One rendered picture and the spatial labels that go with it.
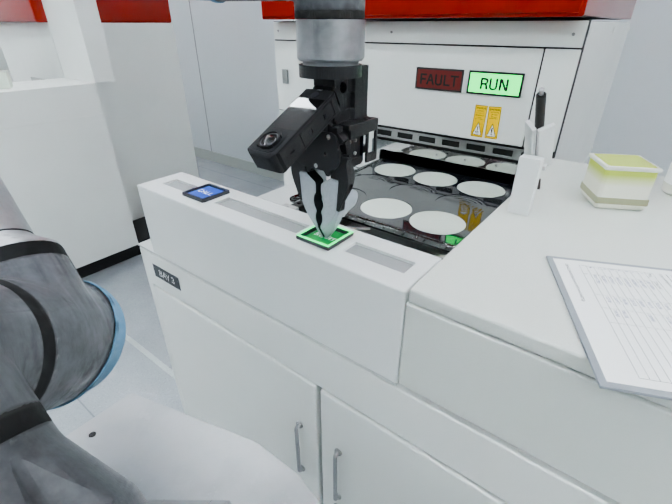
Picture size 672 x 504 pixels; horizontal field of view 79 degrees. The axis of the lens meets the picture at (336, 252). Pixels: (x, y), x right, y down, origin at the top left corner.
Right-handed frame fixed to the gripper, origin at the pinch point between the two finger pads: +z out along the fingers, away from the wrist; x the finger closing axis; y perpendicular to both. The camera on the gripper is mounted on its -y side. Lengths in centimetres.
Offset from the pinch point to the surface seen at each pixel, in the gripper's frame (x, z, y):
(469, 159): 2, 4, 57
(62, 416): 105, 97, -20
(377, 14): 27, -26, 54
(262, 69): 232, 7, 207
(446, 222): -6.1, 7.4, 27.8
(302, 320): 0.5, 12.8, -4.0
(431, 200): 0.7, 7.4, 35.7
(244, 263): 12.0, 7.6, -4.0
